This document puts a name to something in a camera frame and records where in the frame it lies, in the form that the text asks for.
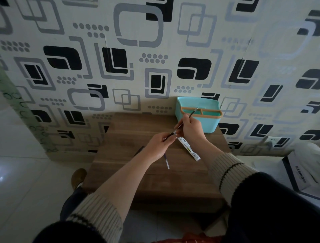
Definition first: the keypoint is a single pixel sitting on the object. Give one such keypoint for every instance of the green patterned glass panel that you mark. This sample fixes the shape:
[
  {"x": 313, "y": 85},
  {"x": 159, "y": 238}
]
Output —
[{"x": 22, "y": 107}]

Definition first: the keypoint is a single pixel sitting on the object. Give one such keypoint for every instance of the teal organizer box orange divider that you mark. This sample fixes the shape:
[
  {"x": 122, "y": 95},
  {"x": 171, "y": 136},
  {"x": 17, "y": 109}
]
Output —
[{"x": 207, "y": 122}]

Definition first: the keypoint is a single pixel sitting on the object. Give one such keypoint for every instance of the black pen barrel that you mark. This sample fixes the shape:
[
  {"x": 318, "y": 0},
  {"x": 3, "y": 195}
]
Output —
[{"x": 139, "y": 151}]

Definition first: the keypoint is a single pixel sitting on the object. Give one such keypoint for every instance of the brown wooden table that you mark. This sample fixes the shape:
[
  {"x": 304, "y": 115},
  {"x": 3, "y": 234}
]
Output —
[{"x": 130, "y": 140}]

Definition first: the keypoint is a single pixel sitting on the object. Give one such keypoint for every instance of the person's right hand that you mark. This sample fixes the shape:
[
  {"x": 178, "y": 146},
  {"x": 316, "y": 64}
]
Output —
[{"x": 193, "y": 130}]

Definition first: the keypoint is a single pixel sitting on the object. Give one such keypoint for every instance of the person's left thumb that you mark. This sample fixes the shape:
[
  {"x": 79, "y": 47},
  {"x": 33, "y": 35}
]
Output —
[{"x": 170, "y": 141}]

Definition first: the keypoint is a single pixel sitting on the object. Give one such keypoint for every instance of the clear pen refill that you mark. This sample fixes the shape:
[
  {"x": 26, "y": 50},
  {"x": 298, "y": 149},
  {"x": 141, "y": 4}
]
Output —
[{"x": 166, "y": 161}]

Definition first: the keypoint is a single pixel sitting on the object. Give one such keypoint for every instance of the white bag with black trim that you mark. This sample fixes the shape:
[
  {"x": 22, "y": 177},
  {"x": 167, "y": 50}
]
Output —
[{"x": 293, "y": 172}]

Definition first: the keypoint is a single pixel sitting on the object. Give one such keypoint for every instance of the thin black pen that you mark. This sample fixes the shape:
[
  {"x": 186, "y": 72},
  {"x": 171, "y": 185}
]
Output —
[{"x": 193, "y": 113}]

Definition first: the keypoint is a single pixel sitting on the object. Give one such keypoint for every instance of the white pen refill packet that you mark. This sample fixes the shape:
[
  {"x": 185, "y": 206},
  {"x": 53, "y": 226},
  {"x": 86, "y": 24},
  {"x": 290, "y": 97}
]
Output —
[{"x": 191, "y": 150}]

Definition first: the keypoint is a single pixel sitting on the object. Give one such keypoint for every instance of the person's right thumb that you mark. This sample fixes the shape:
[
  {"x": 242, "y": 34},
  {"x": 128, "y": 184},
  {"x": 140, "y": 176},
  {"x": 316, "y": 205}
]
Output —
[{"x": 179, "y": 130}]

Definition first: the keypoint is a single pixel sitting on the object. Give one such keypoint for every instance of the person's left hand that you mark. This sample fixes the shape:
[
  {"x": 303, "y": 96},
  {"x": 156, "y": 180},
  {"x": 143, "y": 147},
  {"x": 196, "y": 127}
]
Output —
[{"x": 156, "y": 147}]

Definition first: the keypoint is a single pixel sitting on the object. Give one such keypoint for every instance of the person's right forearm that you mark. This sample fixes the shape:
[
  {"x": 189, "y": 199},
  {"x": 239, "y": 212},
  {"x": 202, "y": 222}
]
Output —
[{"x": 245, "y": 185}]

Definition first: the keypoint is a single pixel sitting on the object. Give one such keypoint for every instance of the brown shoe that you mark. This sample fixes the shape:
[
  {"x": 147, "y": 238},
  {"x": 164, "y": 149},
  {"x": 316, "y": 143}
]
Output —
[{"x": 78, "y": 177}]

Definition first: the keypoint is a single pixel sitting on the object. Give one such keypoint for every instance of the white plastic bag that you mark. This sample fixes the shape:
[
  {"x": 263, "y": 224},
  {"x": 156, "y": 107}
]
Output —
[{"x": 310, "y": 160}]

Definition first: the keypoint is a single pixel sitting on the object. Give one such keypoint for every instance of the person's leg in dark trousers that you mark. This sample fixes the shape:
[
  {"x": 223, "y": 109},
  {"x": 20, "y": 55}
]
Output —
[{"x": 72, "y": 202}]

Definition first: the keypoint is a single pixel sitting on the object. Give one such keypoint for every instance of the white wall power socket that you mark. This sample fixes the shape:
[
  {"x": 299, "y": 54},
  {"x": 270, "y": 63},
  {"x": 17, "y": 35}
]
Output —
[{"x": 273, "y": 141}]

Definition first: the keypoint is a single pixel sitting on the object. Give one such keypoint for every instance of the person's left forearm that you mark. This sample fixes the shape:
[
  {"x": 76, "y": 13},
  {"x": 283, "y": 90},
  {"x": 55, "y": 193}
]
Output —
[{"x": 117, "y": 190}]

